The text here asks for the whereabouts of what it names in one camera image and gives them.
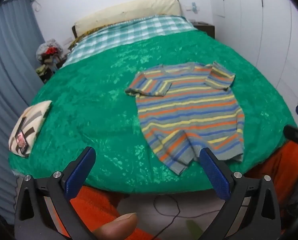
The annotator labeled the doll with grey bonnet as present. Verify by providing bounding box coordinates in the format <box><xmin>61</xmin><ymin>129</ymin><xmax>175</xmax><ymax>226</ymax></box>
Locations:
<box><xmin>35</xmin><ymin>39</ymin><xmax>65</xmax><ymax>83</ymax></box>

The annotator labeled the grey-blue curtain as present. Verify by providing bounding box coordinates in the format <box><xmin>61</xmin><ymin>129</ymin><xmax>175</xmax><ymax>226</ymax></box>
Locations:
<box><xmin>0</xmin><ymin>0</ymin><xmax>46</xmax><ymax>225</ymax></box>

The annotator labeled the striped knitted sweater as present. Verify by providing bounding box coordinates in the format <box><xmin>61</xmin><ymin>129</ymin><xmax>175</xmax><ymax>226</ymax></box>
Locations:
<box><xmin>125</xmin><ymin>62</ymin><xmax>245</xmax><ymax>175</ymax></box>

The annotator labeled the orange blanket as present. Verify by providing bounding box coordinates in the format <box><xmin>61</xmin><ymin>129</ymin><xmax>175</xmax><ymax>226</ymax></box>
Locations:
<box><xmin>69</xmin><ymin>140</ymin><xmax>298</xmax><ymax>240</ymax></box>

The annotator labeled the black floor cable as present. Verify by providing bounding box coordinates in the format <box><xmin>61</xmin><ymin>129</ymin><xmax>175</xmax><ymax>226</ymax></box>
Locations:
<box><xmin>153</xmin><ymin>194</ymin><xmax>222</xmax><ymax>240</ymax></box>

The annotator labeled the dark wooden nightstand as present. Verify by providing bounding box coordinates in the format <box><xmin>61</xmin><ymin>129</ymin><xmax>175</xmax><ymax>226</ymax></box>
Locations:
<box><xmin>191</xmin><ymin>21</ymin><xmax>216</xmax><ymax>39</ymax></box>

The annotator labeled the green patterned blanket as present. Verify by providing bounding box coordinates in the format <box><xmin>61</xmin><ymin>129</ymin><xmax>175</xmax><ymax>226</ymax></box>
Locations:
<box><xmin>8</xmin><ymin>29</ymin><xmax>298</xmax><ymax>194</ymax></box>

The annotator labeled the person's left hand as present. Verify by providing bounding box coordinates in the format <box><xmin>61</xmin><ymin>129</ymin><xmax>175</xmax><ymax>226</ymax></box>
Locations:
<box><xmin>93</xmin><ymin>212</ymin><xmax>138</xmax><ymax>240</ymax></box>

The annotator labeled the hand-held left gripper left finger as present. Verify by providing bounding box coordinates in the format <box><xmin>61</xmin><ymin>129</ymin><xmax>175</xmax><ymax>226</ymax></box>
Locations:
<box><xmin>14</xmin><ymin>147</ymin><xmax>97</xmax><ymax>240</ymax></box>

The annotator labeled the folded beige patterned cloth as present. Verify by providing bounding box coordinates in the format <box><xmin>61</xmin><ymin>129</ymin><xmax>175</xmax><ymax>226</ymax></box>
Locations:
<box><xmin>9</xmin><ymin>100</ymin><xmax>53</xmax><ymax>158</ymax></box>

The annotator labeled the white wardrobe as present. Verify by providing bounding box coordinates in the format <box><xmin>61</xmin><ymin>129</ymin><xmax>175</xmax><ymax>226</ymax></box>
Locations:
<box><xmin>208</xmin><ymin>0</ymin><xmax>298</xmax><ymax>130</ymax></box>

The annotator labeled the cream padded headboard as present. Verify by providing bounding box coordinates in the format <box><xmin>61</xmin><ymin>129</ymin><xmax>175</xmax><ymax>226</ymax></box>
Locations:
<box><xmin>72</xmin><ymin>0</ymin><xmax>183</xmax><ymax>37</ymax></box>

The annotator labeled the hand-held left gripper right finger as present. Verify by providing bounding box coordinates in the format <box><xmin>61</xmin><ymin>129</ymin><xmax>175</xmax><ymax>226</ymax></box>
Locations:
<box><xmin>199</xmin><ymin>147</ymin><xmax>282</xmax><ymax>240</ymax></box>

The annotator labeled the green checked bed sheet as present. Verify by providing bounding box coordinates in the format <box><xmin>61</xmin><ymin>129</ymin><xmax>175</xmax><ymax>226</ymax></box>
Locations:
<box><xmin>62</xmin><ymin>15</ymin><xmax>198</xmax><ymax>68</ymax></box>

